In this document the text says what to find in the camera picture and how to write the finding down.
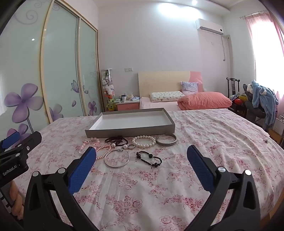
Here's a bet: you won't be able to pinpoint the air conditioner pipe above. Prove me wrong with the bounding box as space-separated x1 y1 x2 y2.
220 34 231 62

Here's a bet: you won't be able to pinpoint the colourful toys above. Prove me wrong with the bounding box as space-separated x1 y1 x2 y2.
230 94 247 106

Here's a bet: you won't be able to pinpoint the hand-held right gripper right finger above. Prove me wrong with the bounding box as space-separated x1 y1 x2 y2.
186 145 261 231

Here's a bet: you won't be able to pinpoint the plush toy display tube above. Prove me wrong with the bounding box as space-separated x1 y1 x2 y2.
101 69 116 105

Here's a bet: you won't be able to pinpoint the black bead bracelet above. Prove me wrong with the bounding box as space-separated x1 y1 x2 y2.
136 150 163 168

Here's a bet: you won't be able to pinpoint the cream printed pillow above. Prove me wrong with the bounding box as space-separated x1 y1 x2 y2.
149 90 185 103

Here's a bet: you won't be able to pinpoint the beige pink headboard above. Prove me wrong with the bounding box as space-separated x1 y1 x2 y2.
138 71 204 104

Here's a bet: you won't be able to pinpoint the floral sliding door wardrobe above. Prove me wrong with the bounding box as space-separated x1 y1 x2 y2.
0 0 105 144

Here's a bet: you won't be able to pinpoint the dark wooden chair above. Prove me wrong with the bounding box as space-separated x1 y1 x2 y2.
226 77 247 116

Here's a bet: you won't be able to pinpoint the white air conditioner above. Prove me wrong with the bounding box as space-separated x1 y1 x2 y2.
195 19 224 35

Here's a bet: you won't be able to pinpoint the pink curtain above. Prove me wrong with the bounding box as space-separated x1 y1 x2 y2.
244 11 284 148

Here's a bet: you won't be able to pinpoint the folded pink quilt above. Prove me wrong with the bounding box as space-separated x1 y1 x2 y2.
177 91 233 111

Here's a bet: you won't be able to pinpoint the small purple pillow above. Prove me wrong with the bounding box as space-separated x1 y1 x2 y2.
180 81 199 95

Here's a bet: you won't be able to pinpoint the dark red bead bracelet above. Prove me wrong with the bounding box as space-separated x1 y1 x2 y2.
104 136 129 147

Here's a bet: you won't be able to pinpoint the white pearl bracelet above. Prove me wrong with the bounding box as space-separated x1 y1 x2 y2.
132 135 157 149

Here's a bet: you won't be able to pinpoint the person's left hand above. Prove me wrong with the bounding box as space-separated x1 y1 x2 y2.
10 179 25 221

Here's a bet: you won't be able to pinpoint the pink nightstand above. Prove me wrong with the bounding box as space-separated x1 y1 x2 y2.
116 99 141 112

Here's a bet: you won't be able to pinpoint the wide silver bangle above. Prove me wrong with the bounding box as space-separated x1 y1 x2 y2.
155 133 177 147

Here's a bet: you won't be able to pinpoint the pink pearl necklace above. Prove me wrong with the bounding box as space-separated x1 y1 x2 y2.
79 144 116 161

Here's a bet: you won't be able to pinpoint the grey cardboard tray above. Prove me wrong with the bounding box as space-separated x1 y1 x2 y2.
85 108 176 138

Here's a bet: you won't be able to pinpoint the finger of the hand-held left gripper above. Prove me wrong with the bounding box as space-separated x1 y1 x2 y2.
13 131 42 157
0 131 20 156

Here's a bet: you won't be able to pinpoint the pink floral bedsheet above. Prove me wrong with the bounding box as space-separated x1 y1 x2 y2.
13 108 284 231

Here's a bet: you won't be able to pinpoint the pink bed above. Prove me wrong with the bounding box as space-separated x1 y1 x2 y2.
139 96 229 111

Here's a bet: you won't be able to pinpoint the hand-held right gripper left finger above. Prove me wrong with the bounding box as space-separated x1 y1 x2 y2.
23 146 105 231

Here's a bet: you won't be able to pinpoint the thin silver bangle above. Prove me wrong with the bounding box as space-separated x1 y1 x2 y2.
104 148 130 168

